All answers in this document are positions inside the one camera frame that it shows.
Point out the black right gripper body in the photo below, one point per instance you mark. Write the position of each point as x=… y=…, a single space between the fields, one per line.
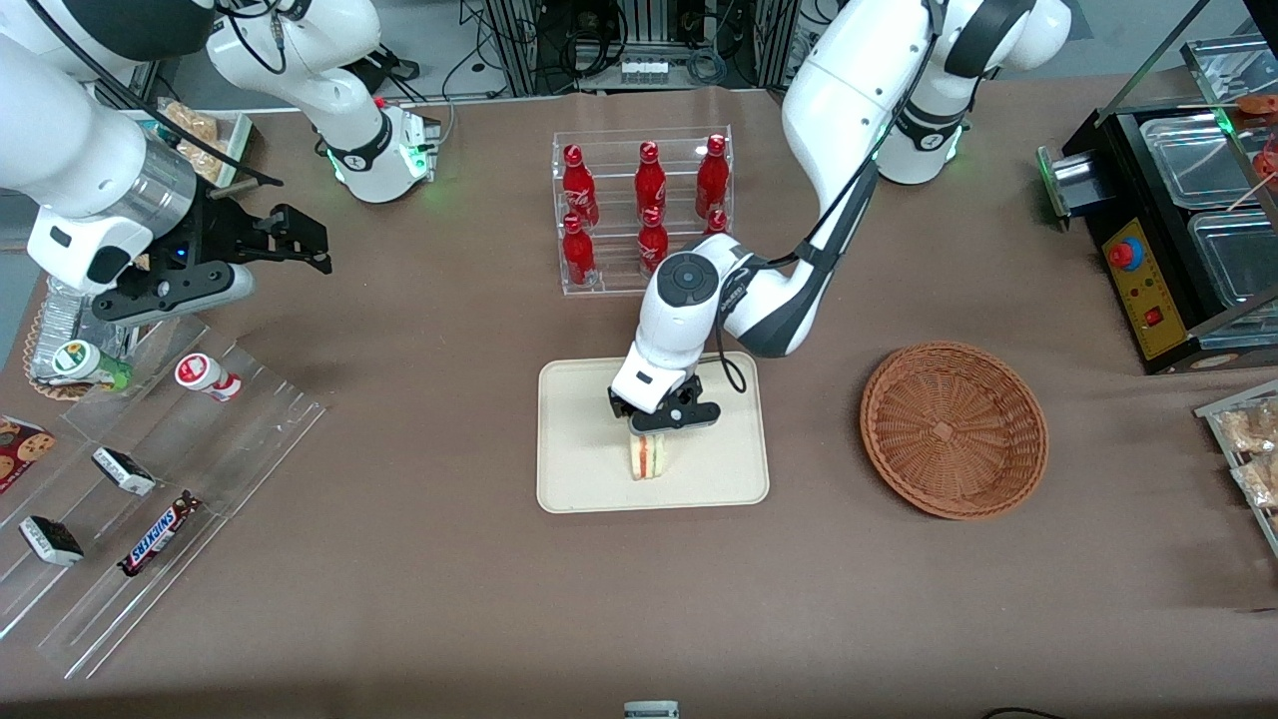
x=218 y=240

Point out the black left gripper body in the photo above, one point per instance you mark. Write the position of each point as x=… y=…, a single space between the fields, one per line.
x=671 y=397

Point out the triangular sandwich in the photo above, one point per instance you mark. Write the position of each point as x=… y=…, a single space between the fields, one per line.
x=649 y=457

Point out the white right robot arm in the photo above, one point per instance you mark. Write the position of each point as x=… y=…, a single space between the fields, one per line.
x=80 y=150

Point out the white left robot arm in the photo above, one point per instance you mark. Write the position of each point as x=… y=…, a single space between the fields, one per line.
x=849 y=80

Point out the beige plastic tray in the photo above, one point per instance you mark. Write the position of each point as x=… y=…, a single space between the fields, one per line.
x=589 y=469

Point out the metal tray with bread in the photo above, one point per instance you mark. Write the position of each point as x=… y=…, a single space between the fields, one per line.
x=235 y=145

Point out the brown wicker basket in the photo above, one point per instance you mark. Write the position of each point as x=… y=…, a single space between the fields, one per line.
x=954 y=429

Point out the grey tray with pastries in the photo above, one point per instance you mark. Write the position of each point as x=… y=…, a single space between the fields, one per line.
x=1213 y=411

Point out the wrapped brown bread pack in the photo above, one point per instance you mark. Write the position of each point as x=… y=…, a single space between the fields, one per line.
x=195 y=130

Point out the clear acrylic bottle rack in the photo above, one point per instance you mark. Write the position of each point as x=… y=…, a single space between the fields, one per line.
x=609 y=283

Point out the white red yogurt bottle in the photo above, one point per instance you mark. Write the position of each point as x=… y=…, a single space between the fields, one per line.
x=205 y=375

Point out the red cola bottle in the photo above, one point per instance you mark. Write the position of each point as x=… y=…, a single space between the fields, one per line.
x=651 y=240
x=716 y=222
x=712 y=180
x=578 y=255
x=650 y=185
x=576 y=190

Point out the clear acrylic stepped display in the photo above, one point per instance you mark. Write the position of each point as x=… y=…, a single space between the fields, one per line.
x=250 y=429

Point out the silver foil snack pack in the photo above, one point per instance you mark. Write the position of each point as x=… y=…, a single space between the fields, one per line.
x=65 y=320

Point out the green white drink bottle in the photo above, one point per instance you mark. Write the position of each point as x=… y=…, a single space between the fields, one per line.
x=85 y=363

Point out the small wicker plate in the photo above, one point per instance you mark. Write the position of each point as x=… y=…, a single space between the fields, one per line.
x=45 y=387

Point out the black white snack bar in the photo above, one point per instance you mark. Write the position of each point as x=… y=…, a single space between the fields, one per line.
x=125 y=471
x=52 y=540

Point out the small white grey device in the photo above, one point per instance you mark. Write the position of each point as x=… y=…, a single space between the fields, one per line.
x=651 y=710

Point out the aluminium equipment rack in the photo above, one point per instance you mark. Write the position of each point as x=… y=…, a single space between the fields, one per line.
x=519 y=45

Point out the chocolate chip cookie packet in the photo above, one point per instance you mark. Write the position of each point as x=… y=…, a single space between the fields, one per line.
x=22 y=451

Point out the Snickers chocolate bar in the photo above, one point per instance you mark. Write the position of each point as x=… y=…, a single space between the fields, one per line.
x=160 y=533

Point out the white power strip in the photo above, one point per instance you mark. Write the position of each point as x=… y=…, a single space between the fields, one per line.
x=644 y=71

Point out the black food warmer machine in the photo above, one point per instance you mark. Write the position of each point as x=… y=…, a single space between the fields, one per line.
x=1138 y=285

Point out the wrapped pastry pack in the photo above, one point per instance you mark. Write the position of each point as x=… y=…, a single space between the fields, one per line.
x=1250 y=427
x=1260 y=481

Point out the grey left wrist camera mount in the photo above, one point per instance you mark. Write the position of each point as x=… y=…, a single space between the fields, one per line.
x=689 y=415

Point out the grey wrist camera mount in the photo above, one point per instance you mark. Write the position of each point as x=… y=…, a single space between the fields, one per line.
x=689 y=415
x=175 y=292

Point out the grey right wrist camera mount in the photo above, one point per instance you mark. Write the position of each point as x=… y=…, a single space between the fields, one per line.
x=175 y=292

